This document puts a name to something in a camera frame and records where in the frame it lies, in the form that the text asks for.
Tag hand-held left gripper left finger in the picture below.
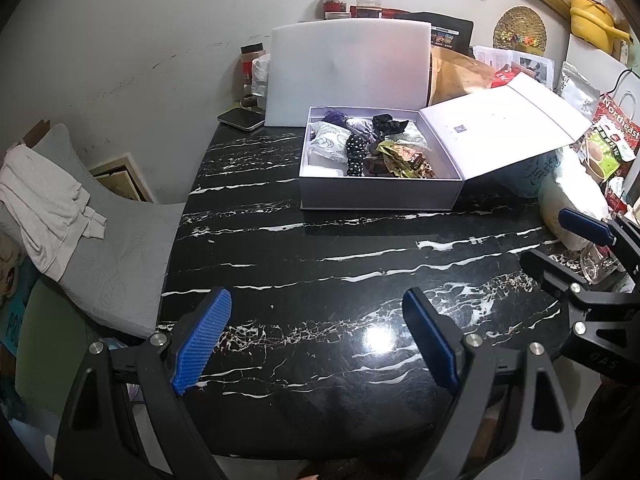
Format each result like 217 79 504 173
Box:
52 287 233 480

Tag blue printed bag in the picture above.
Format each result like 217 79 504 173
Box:
0 305 26 361

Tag woven straw basket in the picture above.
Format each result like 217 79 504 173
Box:
492 6 547 56

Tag black polka dot scrunchie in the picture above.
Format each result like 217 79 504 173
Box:
345 134 371 177

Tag white paper bag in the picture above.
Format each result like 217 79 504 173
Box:
565 35 640 111

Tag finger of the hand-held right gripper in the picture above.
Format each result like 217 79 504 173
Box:
520 249 640 324
557 207 640 281

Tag white printed snack packet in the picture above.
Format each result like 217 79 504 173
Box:
307 120 353 163
395 121 426 148

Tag green cushion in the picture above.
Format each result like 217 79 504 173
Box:
12 277 101 416

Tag white gift box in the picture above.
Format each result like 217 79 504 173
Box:
298 71 593 212

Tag printed paper sheets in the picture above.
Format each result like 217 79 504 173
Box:
472 45 555 88

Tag purple tasselled sachet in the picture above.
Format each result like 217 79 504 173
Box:
322 109 376 138

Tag teal printed bag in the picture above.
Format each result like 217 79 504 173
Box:
492 147 566 200

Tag white cloth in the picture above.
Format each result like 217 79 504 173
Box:
0 145 108 282

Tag clear plastic bag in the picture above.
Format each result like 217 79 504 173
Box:
537 147 623 283

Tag black hair bow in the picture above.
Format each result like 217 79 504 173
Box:
371 112 410 136

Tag smartphone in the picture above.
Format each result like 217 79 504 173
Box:
217 107 266 132

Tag black snack bag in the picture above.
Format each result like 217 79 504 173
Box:
410 11 475 58

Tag red green snack bag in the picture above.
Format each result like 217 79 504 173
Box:
572 92 640 183

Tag white plastic bag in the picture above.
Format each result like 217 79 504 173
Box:
251 54 272 111

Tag wooden frame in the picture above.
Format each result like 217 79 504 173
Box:
87 154 155 203

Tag grey chair with white cloth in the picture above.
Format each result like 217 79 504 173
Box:
0 122 187 339

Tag silver foil bag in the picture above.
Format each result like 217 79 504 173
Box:
557 61 601 121

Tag brown paper bag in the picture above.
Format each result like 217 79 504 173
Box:
429 46 496 107

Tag white foam sheet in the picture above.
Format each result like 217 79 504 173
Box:
263 21 433 128

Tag yellow pot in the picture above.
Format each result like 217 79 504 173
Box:
570 0 633 56

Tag red packet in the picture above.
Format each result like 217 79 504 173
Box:
491 62 523 90

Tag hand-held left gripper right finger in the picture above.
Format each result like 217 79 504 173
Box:
402 287 583 480

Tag brown cardboard piece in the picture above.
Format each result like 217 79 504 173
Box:
7 119 52 150

